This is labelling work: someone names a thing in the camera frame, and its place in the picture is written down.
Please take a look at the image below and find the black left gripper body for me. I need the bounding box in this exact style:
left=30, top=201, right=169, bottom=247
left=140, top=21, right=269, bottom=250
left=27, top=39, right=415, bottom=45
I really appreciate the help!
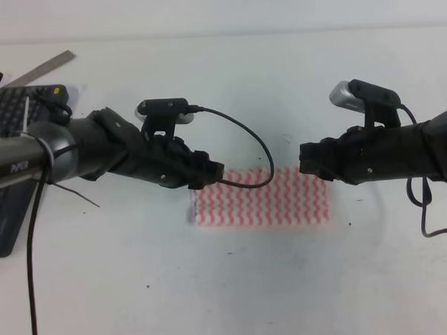
left=111, top=136, right=198, bottom=188

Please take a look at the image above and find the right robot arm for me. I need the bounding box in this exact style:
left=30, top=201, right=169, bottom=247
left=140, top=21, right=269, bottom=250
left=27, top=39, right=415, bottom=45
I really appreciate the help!
left=299, top=111, right=447, bottom=185

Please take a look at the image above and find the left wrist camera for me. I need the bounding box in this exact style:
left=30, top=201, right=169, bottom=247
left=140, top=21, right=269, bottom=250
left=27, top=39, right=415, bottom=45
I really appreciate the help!
left=134, top=98, right=194, bottom=140

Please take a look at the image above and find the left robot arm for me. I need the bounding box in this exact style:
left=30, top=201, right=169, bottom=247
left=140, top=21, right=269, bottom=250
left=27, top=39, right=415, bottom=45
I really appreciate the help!
left=0, top=108, right=224, bottom=190

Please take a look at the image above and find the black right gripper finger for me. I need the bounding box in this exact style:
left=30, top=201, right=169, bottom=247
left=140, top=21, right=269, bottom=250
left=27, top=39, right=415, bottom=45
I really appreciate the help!
left=299, top=159, right=335, bottom=182
left=299, top=140, right=334, bottom=159

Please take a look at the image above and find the black right camera cable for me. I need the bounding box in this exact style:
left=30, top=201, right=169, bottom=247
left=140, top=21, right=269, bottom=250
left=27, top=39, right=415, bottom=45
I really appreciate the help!
left=397, top=102, right=447, bottom=239

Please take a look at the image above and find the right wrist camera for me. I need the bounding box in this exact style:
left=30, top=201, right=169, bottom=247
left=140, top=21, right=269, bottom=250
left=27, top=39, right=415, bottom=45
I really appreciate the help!
left=328, top=79, right=402, bottom=129

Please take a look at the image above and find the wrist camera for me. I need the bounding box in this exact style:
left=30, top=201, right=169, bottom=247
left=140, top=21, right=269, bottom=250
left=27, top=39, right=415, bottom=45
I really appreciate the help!
left=328, top=79, right=402, bottom=129
left=134, top=98, right=194, bottom=140

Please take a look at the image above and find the black camera cable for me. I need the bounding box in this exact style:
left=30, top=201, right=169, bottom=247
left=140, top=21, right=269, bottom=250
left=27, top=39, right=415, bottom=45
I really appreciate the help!
left=19, top=102, right=282, bottom=335
left=397, top=102, right=447, bottom=239

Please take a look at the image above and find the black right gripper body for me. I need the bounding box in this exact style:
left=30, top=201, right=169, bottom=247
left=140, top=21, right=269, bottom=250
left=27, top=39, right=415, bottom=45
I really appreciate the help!
left=327, top=123, right=431, bottom=185

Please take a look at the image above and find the black left camera cable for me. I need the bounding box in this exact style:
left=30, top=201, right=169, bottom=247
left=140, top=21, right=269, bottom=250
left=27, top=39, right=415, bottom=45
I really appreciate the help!
left=19, top=102, right=282, bottom=335

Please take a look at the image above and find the grey metal ruler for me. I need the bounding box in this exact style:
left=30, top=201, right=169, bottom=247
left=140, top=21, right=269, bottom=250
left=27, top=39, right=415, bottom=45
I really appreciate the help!
left=0, top=50, right=77, bottom=88

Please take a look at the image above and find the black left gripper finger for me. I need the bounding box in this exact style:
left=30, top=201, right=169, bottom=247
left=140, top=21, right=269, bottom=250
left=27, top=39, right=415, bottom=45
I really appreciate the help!
left=188, top=174, right=219, bottom=190
left=192, top=150, right=225, bottom=178

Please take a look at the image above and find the black keyboard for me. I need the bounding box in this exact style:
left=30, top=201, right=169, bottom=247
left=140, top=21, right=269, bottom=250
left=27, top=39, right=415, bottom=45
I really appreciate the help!
left=0, top=84, right=69, bottom=257

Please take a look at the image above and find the pink white striped towel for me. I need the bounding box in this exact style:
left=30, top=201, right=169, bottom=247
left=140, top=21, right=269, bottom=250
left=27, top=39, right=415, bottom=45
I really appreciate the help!
left=191, top=166, right=331, bottom=228

